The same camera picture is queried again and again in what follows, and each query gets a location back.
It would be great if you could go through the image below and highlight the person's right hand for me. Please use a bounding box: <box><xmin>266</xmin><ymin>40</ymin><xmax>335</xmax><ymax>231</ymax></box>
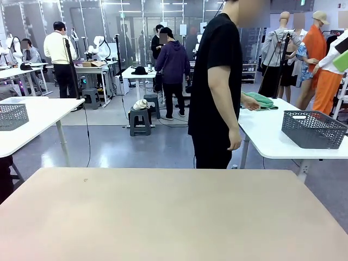
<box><xmin>226</xmin><ymin>128</ymin><xmax>243</xmax><ymax>152</ymax></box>

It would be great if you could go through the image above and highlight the person's left hand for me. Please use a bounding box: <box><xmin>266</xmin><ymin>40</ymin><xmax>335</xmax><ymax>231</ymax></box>
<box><xmin>240</xmin><ymin>94</ymin><xmax>262</xmax><ymax>111</ymax></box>

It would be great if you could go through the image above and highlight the green towel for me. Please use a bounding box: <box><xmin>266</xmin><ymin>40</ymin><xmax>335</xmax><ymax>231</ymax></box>
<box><xmin>241</xmin><ymin>91</ymin><xmax>279</xmax><ymax>111</ymax></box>

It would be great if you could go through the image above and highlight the grey perforated plastic basket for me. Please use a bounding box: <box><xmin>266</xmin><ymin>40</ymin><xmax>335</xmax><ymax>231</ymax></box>
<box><xmin>281</xmin><ymin>110</ymin><xmax>348</xmax><ymax>150</ymax></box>
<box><xmin>0</xmin><ymin>103</ymin><xmax>29</xmax><ymax>132</ymax></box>

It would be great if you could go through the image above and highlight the person's right forearm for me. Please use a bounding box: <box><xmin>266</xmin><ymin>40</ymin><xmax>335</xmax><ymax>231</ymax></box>
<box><xmin>208</xmin><ymin>86</ymin><xmax>241</xmax><ymax>133</ymax></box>

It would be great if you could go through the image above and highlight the white shoe shelf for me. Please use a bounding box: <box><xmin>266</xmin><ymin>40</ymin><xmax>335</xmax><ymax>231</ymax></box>
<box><xmin>240</xmin><ymin>63</ymin><xmax>258</xmax><ymax>84</ymax></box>

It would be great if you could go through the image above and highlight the person in black t-shirt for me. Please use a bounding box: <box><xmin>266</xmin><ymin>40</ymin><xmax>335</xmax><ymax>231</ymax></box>
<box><xmin>187</xmin><ymin>0</ymin><xmax>271</xmax><ymax>170</ymax></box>

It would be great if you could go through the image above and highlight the black tripod stand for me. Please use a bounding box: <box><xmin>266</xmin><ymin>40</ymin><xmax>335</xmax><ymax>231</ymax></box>
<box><xmin>62</xmin><ymin>37</ymin><xmax>82</xmax><ymax>100</ymax></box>
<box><xmin>257</xmin><ymin>28</ymin><xmax>296</xmax><ymax>99</ymax></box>

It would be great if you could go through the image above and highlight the mannequin in grey shirt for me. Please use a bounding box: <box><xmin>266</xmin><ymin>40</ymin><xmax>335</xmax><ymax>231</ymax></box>
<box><xmin>260</xmin><ymin>11</ymin><xmax>303</xmax><ymax>99</ymax></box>

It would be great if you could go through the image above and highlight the figure in blue floral shirt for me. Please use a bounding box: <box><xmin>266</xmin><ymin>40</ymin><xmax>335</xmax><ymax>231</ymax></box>
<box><xmin>290</xmin><ymin>13</ymin><xmax>313</xmax><ymax>109</ymax></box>

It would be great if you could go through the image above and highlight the mannequin in white shirt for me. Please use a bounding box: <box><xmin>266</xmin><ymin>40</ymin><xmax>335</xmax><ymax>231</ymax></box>
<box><xmin>312</xmin><ymin>27</ymin><xmax>348</xmax><ymax>116</ymax></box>

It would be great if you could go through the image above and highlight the mannequin in orange jacket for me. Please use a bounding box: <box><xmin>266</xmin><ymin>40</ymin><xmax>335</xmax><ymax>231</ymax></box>
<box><xmin>295</xmin><ymin>10</ymin><xmax>331</xmax><ymax>111</ymax></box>

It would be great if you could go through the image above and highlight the person in purple hoodie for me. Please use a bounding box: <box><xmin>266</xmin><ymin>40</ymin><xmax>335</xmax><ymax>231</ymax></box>
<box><xmin>154</xmin><ymin>27</ymin><xmax>191</xmax><ymax>121</ymax></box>

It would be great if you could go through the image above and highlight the grey plastic stool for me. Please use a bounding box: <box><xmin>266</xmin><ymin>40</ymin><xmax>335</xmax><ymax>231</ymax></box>
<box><xmin>129</xmin><ymin>107</ymin><xmax>152</xmax><ymax>137</ymax></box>
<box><xmin>143</xmin><ymin>94</ymin><xmax>161</xmax><ymax>120</ymax></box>
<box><xmin>81</xmin><ymin>88</ymin><xmax>102</xmax><ymax>110</ymax></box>

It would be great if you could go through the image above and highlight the lime green bag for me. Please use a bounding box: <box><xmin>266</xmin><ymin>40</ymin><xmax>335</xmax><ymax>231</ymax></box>
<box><xmin>332</xmin><ymin>51</ymin><xmax>348</xmax><ymax>73</ymax></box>

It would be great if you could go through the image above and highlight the cream cloth bundle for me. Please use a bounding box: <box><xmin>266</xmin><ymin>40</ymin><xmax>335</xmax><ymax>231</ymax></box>
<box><xmin>132</xmin><ymin>98</ymin><xmax>151</xmax><ymax>111</ymax></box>

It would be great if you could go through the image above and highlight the black handbag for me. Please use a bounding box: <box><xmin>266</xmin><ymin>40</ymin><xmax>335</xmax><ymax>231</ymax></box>
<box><xmin>334</xmin><ymin>36</ymin><xmax>348</xmax><ymax>54</ymax></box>

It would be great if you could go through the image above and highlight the black-clad background person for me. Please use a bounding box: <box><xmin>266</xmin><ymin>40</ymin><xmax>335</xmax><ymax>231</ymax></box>
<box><xmin>151</xmin><ymin>23</ymin><xmax>164</xmax><ymax>67</ymax></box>

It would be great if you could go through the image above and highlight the white desk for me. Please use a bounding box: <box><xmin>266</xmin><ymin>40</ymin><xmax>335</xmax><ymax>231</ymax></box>
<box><xmin>0</xmin><ymin>62</ymin><xmax>49</xmax><ymax>96</ymax></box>
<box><xmin>121</xmin><ymin>66</ymin><xmax>159</xmax><ymax>128</ymax></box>

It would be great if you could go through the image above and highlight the black pole stand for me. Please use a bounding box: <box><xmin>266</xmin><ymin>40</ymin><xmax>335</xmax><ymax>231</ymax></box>
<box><xmin>113</xmin><ymin>33</ymin><xmax>125</xmax><ymax>96</ymax></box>

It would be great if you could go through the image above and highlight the white metal workbench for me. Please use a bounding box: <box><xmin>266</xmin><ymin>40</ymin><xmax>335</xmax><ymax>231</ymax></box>
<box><xmin>72</xmin><ymin>60</ymin><xmax>118</xmax><ymax>105</ymax></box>

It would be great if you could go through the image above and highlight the open cardboard box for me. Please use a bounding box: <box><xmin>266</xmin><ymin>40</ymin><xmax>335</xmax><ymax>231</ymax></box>
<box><xmin>82</xmin><ymin>60</ymin><xmax>107</xmax><ymax>68</ymax></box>

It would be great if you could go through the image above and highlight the seated person in grey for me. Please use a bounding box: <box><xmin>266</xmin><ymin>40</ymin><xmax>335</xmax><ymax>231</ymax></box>
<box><xmin>20</xmin><ymin>38</ymin><xmax>44</xmax><ymax>65</ymax></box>

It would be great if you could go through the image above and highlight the black equipment stand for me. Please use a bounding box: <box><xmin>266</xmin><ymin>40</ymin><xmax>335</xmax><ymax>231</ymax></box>
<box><xmin>0</xmin><ymin>155</ymin><xmax>26</xmax><ymax>205</ymax></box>

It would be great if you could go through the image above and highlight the black floor cable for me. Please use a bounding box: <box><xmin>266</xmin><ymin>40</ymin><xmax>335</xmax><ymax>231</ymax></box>
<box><xmin>82</xmin><ymin>104</ymin><xmax>91</xmax><ymax>168</ymax></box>

